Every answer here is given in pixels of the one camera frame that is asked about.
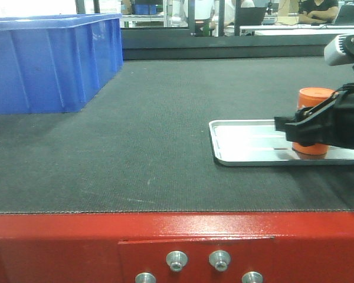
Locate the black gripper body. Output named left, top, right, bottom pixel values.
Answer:
left=294, top=83, right=354, bottom=149

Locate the steel bolt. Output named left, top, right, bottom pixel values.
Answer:
left=241, top=271, right=264, bottom=283
left=135, top=272, right=156, bottom=283
left=209, top=250, right=231, bottom=272
left=166, top=251, right=188, bottom=272

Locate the red conveyor frame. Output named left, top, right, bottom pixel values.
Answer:
left=0, top=212, right=354, bottom=282

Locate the blue plastic crate on conveyor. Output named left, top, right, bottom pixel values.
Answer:
left=0, top=14, right=123, bottom=114

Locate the black laptop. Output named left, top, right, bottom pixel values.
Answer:
left=235, top=7, right=267, bottom=27

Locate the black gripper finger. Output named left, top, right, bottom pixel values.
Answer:
left=274, top=115, right=309, bottom=147

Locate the steel bolt upper right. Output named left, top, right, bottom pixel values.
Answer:
left=209, top=250, right=231, bottom=272

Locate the silver metal tray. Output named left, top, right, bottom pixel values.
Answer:
left=209, top=120, right=354, bottom=167

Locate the dark conveyor belt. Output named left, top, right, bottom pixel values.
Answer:
left=0, top=57, right=354, bottom=213

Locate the orange cylindrical capacitor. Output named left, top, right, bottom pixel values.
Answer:
left=292, top=87, right=334, bottom=156

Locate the steel bolt upper left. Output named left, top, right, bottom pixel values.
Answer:
left=166, top=251, right=188, bottom=272

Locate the person in black shirt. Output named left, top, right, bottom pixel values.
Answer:
left=298, top=0, right=339, bottom=24

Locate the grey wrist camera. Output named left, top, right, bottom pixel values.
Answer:
left=324, top=34, right=354, bottom=66

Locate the steel bolt lower right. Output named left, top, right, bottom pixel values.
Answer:
left=241, top=271, right=264, bottom=283

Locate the steel bolt lower left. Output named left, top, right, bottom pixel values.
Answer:
left=135, top=272, right=156, bottom=283

